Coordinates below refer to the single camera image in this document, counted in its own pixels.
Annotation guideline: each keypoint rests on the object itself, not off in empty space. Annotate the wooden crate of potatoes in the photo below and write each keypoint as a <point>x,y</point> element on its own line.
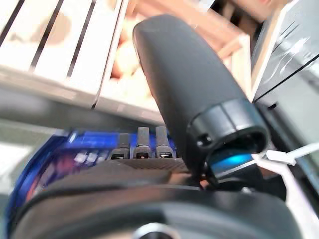
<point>240,67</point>

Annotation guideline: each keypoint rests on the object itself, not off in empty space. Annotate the slatted wooden crate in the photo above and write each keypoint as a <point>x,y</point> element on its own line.
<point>49,37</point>

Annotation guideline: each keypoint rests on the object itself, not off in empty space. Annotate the white plastic tie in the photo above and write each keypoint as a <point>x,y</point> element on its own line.
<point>281,157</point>

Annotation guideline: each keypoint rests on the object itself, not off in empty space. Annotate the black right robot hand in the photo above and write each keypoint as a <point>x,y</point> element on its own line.
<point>189,74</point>

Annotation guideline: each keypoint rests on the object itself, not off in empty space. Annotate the blue plastic shopping basket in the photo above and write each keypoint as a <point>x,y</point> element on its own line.
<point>82,139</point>

